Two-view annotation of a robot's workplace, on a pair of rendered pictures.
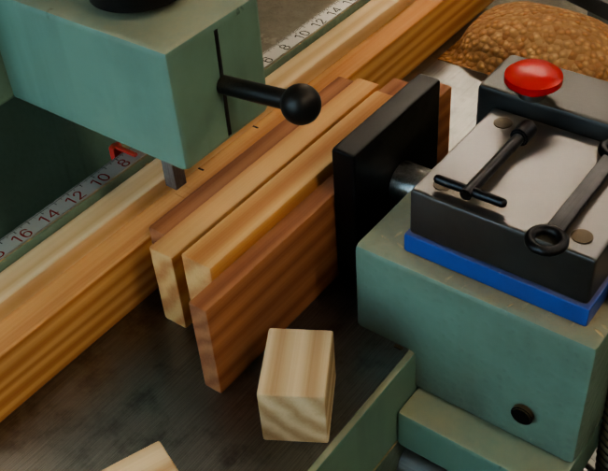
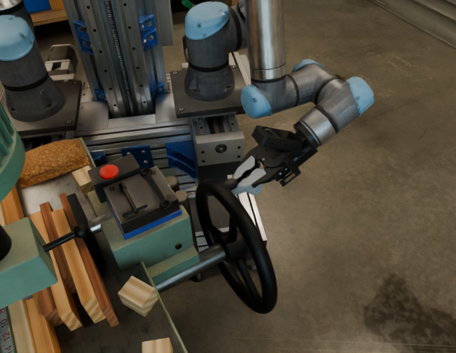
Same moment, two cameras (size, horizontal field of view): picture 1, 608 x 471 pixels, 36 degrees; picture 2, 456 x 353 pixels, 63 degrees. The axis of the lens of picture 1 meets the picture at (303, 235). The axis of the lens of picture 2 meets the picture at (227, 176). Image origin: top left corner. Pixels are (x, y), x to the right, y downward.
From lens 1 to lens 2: 28 cm
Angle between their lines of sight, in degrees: 49
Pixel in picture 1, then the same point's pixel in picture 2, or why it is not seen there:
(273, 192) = (75, 263)
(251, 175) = not seen: hidden behind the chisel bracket
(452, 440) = (168, 269)
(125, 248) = (43, 328)
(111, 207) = (22, 324)
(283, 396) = (146, 300)
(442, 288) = (145, 238)
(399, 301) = (133, 253)
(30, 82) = not seen: outside the picture
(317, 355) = (138, 284)
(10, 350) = not seen: outside the picture
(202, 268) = (92, 299)
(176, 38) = (33, 248)
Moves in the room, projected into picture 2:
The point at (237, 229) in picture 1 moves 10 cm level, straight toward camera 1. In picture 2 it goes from (83, 281) to (149, 298)
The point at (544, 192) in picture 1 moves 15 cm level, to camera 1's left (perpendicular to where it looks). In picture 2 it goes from (147, 195) to (94, 276)
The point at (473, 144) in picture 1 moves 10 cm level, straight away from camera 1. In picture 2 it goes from (115, 199) to (71, 175)
